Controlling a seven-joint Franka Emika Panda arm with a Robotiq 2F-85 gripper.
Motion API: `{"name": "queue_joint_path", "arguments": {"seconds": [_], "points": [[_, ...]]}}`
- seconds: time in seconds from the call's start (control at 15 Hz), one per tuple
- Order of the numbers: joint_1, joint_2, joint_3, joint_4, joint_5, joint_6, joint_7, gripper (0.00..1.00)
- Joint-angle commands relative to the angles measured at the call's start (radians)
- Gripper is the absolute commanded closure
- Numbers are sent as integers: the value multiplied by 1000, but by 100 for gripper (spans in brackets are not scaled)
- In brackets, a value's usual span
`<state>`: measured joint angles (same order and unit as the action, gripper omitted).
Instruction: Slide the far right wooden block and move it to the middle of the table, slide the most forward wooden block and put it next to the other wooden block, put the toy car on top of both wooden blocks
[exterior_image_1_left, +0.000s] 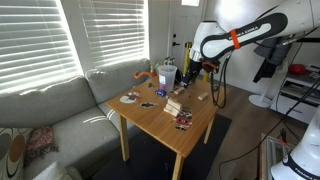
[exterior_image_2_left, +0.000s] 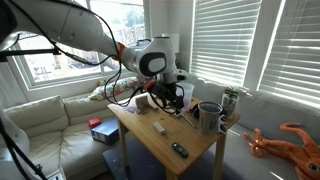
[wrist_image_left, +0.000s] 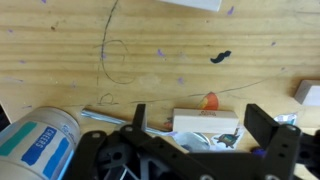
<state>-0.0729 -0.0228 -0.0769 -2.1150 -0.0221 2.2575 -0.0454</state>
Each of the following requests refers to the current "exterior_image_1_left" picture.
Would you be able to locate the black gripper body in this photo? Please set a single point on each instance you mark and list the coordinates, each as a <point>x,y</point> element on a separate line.
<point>192,71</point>

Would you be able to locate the light wooden block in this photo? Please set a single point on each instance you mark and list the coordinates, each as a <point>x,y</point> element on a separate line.
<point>203,96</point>
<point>179,90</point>

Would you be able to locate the white second robot base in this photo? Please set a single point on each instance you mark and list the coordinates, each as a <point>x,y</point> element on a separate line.
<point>303,156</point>

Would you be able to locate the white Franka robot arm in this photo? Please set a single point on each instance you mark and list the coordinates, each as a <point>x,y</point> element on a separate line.
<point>213,36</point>

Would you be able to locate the blue toy car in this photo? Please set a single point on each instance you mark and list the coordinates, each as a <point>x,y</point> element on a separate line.
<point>161,92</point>

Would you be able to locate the translucent plastic cup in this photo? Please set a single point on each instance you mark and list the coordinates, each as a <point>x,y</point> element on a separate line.
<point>166,78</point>

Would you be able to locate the orange squid plush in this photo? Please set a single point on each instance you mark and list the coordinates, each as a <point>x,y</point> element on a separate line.
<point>143,74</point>

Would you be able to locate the black small sticker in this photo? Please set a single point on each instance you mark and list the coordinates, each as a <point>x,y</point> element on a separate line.
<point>147,105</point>

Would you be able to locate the wooden table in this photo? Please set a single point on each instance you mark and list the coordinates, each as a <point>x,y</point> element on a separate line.
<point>160,123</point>

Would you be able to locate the white door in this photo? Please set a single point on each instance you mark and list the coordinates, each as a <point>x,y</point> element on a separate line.
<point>186,23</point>

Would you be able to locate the dark rug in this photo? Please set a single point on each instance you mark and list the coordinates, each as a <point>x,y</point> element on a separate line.
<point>206,150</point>

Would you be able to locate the white round-base stand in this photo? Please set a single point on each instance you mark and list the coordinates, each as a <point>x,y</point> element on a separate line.
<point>261,100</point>

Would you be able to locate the dark hanging jacket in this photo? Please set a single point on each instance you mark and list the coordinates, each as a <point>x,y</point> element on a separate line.
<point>270,56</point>

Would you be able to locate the white window blind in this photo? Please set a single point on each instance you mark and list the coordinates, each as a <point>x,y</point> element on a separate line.
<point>113,30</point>
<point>33,40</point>

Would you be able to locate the red round object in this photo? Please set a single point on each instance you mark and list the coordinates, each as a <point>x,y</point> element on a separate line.
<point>296,69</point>

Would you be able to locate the white shelf unit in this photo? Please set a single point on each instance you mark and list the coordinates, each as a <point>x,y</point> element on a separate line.
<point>296,100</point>

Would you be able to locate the grey fabric sofa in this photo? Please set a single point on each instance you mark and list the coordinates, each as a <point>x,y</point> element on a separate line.
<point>66,110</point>

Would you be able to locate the white cushion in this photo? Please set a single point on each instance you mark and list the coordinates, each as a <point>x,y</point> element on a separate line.
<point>56,171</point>

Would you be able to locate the red paisley cushion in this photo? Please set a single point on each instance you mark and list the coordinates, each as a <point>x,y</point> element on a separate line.
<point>40,143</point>

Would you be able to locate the circle patterned cushion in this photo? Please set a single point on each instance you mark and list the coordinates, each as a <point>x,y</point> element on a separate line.
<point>13,156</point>

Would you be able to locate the yellow black post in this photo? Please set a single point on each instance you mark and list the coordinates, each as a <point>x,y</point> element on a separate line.
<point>186,56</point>

